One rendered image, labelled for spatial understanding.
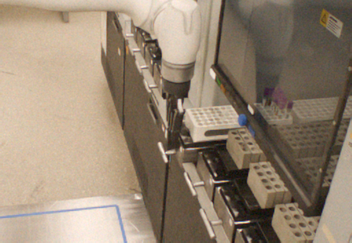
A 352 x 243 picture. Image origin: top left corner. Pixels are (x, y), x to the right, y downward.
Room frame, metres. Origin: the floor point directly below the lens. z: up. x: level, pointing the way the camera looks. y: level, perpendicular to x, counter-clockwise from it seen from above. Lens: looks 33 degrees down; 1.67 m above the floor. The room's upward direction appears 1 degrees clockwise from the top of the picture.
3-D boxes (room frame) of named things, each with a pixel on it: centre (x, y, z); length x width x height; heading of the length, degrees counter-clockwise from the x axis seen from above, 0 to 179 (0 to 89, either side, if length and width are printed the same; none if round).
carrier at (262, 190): (0.98, -0.34, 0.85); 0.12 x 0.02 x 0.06; 10
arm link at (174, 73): (1.25, -0.14, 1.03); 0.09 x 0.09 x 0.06
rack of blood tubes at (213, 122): (1.29, -0.34, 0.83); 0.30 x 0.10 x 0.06; 101
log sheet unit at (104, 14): (2.98, 0.14, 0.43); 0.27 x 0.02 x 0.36; 11
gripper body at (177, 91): (1.25, -0.14, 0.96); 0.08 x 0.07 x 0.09; 11
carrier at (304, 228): (0.83, -0.39, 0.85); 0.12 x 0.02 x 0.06; 11
